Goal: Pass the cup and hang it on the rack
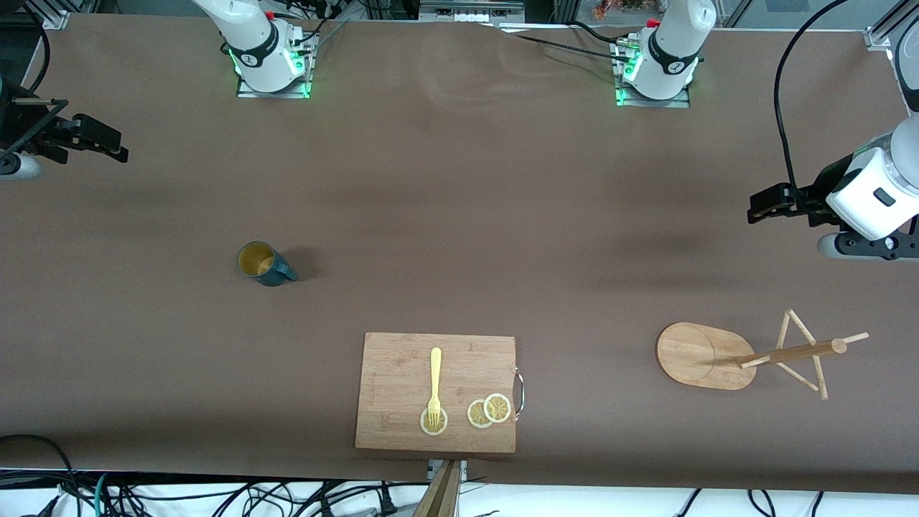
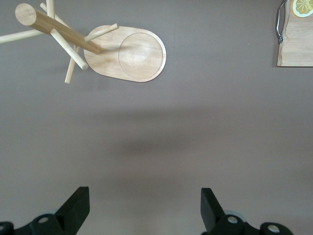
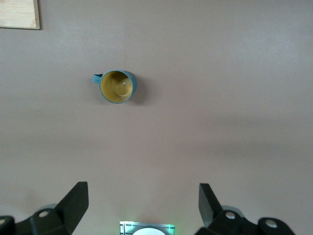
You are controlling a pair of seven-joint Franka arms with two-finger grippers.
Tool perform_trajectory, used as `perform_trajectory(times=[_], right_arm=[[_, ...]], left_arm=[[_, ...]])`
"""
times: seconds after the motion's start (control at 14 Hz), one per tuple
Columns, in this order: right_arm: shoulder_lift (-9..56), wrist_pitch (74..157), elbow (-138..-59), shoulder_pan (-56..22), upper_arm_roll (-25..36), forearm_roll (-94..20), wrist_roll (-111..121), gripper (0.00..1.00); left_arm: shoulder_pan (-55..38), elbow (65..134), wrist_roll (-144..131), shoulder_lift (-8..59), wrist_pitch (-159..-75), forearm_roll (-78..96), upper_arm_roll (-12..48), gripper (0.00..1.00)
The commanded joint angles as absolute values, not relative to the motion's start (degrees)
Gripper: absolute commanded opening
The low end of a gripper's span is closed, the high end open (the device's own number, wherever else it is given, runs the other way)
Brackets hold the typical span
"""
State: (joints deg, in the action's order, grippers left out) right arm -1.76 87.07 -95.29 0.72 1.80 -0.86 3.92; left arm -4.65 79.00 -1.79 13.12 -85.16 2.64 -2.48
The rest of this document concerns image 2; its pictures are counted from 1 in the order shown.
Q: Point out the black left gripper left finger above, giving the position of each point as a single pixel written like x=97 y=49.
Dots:
x=71 y=215

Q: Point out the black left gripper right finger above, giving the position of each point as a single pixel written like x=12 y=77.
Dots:
x=212 y=215

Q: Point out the wooden mug rack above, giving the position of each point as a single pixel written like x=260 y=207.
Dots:
x=137 y=54

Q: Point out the wooden cutting board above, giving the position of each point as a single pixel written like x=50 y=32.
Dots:
x=298 y=41

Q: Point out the yellow lemon slice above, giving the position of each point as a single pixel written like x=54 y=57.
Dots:
x=303 y=8

